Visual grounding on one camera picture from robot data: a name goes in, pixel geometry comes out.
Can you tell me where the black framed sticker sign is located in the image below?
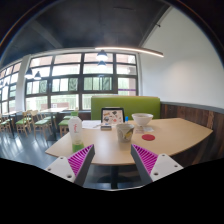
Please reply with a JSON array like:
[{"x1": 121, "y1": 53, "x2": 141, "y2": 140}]
[{"x1": 101, "y1": 107, "x2": 125, "y2": 130}]

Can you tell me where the background wooden table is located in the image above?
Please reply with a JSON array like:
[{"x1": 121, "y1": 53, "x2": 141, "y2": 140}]
[{"x1": 41, "y1": 107, "x2": 68, "y2": 142}]

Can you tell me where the patterned paper cup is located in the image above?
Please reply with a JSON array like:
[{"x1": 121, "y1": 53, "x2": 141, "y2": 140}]
[{"x1": 116, "y1": 123, "x2": 134, "y2": 142}]

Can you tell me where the wooden chair green seat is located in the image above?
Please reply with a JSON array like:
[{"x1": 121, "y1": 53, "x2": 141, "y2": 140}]
[
  {"x1": 31, "y1": 110, "x2": 51, "y2": 138},
  {"x1": 16, "y1": 112, "x2": 32, "y2": 135}
]

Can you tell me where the long linear ceiling light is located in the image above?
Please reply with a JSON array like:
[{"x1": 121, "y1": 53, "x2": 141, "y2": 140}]
[{"x1": 95, "y1": 46, "x2": 164, "y2": 57}]

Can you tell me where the green stool seat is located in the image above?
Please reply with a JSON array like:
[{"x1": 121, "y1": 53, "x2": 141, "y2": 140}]
[{"x1": 59, "y1": 116, "x2": 70, "y2": 137}]

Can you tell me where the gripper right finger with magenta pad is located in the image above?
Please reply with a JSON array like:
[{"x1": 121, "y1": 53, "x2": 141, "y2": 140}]
[{"x1": 131, "y1": 144, "x2": 182, "y2": 185}]

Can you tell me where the white ceramic bowl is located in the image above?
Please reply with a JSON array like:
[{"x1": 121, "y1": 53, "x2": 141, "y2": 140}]
[{"x1": 132, "y1": 113, "x2": 153, "y2": 126}]

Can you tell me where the red round coaster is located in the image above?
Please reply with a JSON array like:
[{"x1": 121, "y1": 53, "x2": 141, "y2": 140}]
[{"x1": 142, "y1": 134, "x2": 155, "y2": 141}]

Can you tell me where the black table pedestal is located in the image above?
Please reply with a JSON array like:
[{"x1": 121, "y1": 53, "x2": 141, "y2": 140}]
[{"x1": 97, "y1": 166, "x2": 133, "y2": 189}]

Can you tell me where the white paper sheet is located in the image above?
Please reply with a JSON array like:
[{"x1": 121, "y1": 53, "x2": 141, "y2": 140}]
[{"x1": 82, "y1": 120, "x2": 101, "y2": 129}]

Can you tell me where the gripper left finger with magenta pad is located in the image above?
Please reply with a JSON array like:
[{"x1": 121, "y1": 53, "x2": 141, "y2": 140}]
[{"x1": 46, "y1": 145, "x2": 95, "y2": 186}]

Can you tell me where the blue pendant lamp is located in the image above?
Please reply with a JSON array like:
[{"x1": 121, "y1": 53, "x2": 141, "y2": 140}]
[{"x1": 96, "y1": 50, "x2": 108, "y2": 61}]

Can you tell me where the white bottle with green cap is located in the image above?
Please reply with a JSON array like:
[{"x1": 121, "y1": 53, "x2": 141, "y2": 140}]
[{"x1": 68, "y1": 111, "x2": 84, "y2": 152}]

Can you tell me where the green booth sofa back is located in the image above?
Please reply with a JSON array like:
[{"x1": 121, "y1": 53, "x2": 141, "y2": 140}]
[{"x1": 91, "y1": 95, "x2": 160, "y2": 120}]

